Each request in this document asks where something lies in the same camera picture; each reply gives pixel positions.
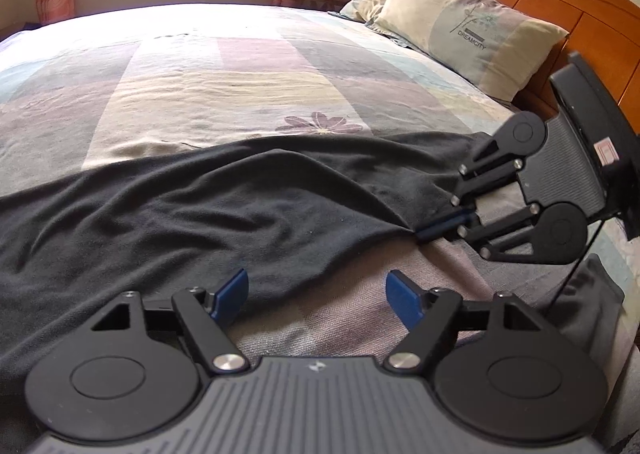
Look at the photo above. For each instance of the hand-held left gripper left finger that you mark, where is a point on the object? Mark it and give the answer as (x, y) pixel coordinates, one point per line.
(230, 294)

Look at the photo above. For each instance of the cream printed pillow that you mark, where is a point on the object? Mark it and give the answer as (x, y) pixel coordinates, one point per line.
(465, 29)

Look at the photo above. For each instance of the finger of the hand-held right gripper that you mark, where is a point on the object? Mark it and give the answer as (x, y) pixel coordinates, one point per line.
(445, 226)
(487, 179)

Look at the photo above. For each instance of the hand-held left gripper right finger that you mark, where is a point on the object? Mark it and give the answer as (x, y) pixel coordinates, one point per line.
(402, 299)

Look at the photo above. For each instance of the patchwork floral bed sheet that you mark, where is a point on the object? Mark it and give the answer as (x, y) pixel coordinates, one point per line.
(200, 84)

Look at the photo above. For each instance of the dark grey pants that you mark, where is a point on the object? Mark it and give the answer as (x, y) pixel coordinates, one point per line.
(200, 214)

